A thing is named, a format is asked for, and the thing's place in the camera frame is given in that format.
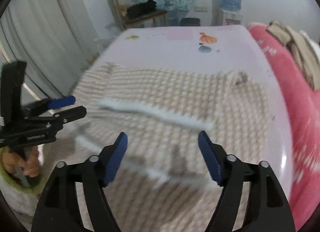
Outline beige white houndstooth coat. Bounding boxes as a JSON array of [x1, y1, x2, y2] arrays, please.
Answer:
[[39, 62, 271, 232]]

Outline green sleeve forearm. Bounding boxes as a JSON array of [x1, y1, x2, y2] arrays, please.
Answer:
[[1, 159, 46, 217]]

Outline pile of beige clothes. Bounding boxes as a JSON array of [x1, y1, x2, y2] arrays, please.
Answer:
[[267, 21, 319, 91]]

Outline left hand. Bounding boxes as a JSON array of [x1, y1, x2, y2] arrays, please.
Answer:
[[1, 146, 40, 177]]

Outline white curtain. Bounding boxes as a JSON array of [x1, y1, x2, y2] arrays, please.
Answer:
[[1, 0, 99, 97]]

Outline wooden armchair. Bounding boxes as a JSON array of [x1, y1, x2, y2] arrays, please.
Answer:
[[112, 0, 168, 30]]

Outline pink floral blanket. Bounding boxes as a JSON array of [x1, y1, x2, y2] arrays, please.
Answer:
[[247, 23, 319, 231]]

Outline lilac bed sheet mattress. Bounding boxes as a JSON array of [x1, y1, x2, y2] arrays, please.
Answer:
[[75, 25, 293, 196]]

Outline water dispenser with blue bottle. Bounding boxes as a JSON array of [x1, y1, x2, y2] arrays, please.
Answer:
[[211, 0, 243, 26]]

